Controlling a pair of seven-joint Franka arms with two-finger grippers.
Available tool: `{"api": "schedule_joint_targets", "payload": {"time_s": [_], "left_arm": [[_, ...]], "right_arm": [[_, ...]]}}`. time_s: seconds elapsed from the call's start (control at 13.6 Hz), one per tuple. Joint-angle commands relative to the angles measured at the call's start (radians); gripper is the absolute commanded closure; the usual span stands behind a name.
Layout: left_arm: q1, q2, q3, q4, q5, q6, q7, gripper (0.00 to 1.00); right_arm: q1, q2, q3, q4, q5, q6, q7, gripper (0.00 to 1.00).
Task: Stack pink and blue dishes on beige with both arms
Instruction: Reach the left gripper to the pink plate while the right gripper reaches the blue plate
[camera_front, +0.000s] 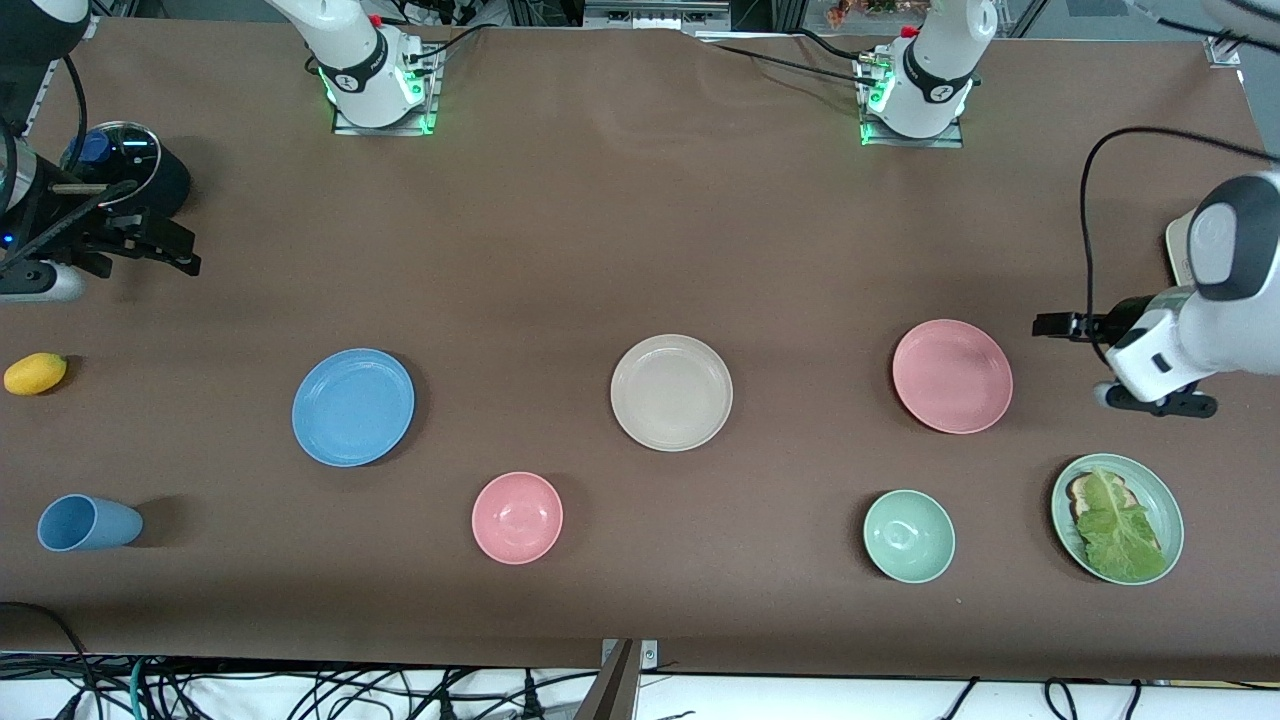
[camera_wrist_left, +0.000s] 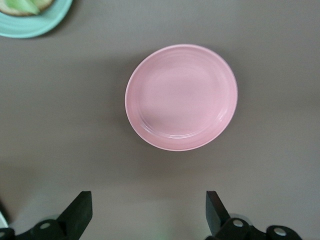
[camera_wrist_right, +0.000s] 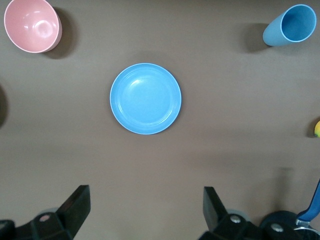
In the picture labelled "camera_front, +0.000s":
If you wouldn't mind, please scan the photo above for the toasted bread slice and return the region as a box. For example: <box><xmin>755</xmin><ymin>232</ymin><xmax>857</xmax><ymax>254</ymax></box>
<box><xmin>1066</xmin><ymin>473</ymin><xmax>1131</xmax><ymax>521</ymax></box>

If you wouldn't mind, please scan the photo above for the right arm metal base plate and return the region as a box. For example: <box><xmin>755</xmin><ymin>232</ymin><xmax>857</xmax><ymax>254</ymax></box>
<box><xmin>332</xmin><ymin>45</ymin><xmax>441</xmax><ymax>136</ymax></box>

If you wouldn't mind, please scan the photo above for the beige cutting board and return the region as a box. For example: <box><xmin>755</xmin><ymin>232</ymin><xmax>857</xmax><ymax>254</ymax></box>
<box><xmin>1165</xmin><ymin>205</ymin><xmax>1201</xmax><ymax>291</ymax></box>

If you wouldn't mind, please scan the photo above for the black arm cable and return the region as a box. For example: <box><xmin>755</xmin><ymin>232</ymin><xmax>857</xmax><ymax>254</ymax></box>
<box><xmin>1078</xmin><ymin>0</ymin><xmax>1280</xmax><ymax>371</ymax></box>
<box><xmin>0</xmin><ymin>55</ymin><xmax>141</xmax><ymax>276</ymax></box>

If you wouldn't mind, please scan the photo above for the green lettuce leaf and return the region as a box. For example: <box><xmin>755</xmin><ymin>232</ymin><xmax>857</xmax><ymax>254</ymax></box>
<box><xmin>1075</xmin><ymin>468</ymin><xmax>1169</xmax><ymax>583</ymax></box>

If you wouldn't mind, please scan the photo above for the yellow lemon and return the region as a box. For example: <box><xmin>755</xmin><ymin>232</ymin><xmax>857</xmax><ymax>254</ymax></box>
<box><xmin>3</xmin><ymin>352</ymin><xmax>68</xmax><ymax>396</ymax></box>

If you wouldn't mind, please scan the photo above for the blue plate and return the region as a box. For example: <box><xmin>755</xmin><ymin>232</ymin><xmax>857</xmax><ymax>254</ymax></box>
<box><xmin>292</xmin><ymin>348</ymin><xmax>416</xmax><ymax>468</ymax></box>

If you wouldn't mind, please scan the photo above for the silver table bracket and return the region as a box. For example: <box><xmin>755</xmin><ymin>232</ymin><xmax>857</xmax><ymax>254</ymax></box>
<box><xmin>600</xmin><ymin>638</ymin><xmax>659</xmax><ymax>673</ymax></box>

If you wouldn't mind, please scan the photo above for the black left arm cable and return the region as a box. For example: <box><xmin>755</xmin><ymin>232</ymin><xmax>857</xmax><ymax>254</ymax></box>
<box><xmin>1078</xmin><ymin>0</ymin><xmax>1280</xmax><ymax>371</ymax></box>

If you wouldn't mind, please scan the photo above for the beige plate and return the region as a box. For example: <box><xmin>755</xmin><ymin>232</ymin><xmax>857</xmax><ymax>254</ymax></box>
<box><xmin>610</xmin><ymin>334</ymin><xmax>734</xmax><ymax>452</ymax></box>

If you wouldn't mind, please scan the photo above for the small green bowl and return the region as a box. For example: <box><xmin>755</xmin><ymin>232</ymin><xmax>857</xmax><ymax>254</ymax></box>
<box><xmin>863</xmin><ymin>489</ymin><xmax>956</xmax><ymax>584</ymax></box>

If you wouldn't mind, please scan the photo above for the pink plate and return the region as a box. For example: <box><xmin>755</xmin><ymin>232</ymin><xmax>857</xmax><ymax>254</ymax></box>
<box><xmin>892</xmin><ymin>319</ymin><xmax>1014</xmax><ymax>435</ymax></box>

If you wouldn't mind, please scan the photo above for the black base cable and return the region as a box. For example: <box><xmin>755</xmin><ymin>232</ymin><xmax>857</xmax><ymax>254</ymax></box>
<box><xmin>405</xmin><ymin>22</ymin><xmax>501</xmax><ymax>66</ymax></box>
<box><xmin>700</xmin><ymin>30</ymin><xmax>881</xmax><ymax>91</ymax></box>

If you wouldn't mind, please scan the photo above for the green plate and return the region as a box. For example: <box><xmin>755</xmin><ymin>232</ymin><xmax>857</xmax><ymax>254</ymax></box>
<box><xmin>1050</xmin><ymin>453</ymin><xmax>1185</xmax><ymax>586</ymax></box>

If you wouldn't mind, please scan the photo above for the black pot with glass lid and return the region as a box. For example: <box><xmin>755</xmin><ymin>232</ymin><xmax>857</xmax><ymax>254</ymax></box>
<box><xmin>62</xmin><ymin>120</ymin><xmax>192</xmax><ymax>216</ymax></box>

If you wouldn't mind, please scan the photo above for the blue cup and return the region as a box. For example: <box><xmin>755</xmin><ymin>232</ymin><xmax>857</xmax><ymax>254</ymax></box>
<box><xmin>37</xmin><ymin>494</ymin><xmax>144</xmax><ymax>552</ymax></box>

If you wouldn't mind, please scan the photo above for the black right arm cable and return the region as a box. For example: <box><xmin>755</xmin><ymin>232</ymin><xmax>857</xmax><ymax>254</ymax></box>
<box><xmin>0</xmin><ymin>55</ymin><xmax>141</xmax><ymax>276</ymax></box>

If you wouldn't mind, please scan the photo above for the brown table cover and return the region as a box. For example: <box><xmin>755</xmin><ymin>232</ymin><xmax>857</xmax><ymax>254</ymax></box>
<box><xmin>0</xmin><ymin>18</ymin><xmax>1280</xmax><ymax>681</ymax></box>

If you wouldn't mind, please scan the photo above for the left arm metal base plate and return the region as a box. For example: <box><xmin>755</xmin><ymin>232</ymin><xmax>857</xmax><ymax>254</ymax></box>
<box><xmin>860</xmin><ymin>55</ymin><xmax>964</xmax><ymax>149</ymax></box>

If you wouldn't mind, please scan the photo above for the dark camera mount pole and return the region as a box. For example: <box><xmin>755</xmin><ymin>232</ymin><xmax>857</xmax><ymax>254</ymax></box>
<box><xmin>572</xmin><ymin>640</ymin><xmax>643</xmax><ymax>720</ymax></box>

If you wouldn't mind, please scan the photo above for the small pink bowl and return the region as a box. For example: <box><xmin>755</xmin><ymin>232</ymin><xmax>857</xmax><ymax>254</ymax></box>
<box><xmin>471</xmin><ymin>471</ymin><xmax>564</xmax><ymax>565</ymax></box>

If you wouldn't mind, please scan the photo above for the silver metal frame beam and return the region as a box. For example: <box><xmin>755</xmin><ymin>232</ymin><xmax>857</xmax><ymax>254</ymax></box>
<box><xmin>583</xmin><ymin>0</ymin><xmax>731</xmax><ymax>31</ymax></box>

